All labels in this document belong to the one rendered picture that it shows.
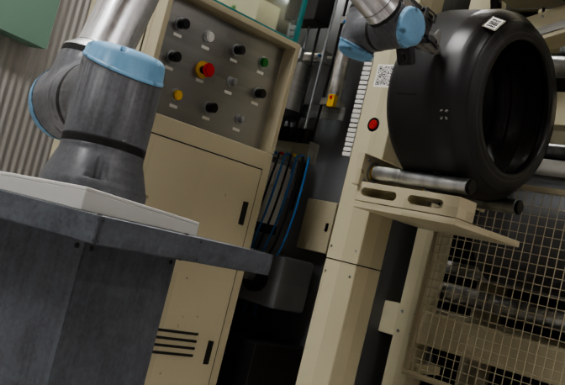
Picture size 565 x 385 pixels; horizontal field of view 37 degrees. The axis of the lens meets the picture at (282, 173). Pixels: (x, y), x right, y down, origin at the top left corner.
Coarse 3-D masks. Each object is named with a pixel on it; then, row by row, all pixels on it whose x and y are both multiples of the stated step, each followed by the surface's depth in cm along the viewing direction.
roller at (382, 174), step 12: (372, 168) 254; (384, 168) 251; (372, 180) 255; (384, 180) 251; (396, 180) 247; (408, 180) 244; (420, 180) 241; (432, 180) 238; (444, 180) 236; (456, 180) 233; (468, 180) 231; (456, 192) 234; (468, 192) 231
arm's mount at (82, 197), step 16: (0, 176) 136; (16, 176) 134; (16, 192) 133; (32, 192) 132; (48, 192) 130; (64, 192) 129; (80, 192) 127; (96, 192) 129; (80, 208) 127; (96, 208) 130; (112, 208) 133; (128, 208) 136; (144, 208) 140; (160, 224) 144; (176, 224) 148; (192, 224) 152
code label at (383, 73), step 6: (378, 66) 271; (384, 66) 270; (390, 66) 268; (378, 72) 271; (384, 72) 269; (390, 72) 267; (378, 78) 270; (384, 78) 268; (378, 84) 270; (384, 84) 268
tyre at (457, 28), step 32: (448, 32) 236; (480, 32) 232; (512, 32) 237; (416, 64) 237; (448, 64) 229; (480, 64) 228; (512, 64) 269; (544, 64) 253; (416, 96) 235; (448, 96) 228; (480, 96) 229; (512, 96) 274; (544, 96) 258; (416, 128) 236; (448, 128) 229; (480, 128) 231; (512, 128) 273; (544, 128) 258; (416, 160) 242; (448, 160) 234; (480, 160) 233; (512, 160) 268; (448, 192) 250; (480, 192) 242; (512, 192) 253
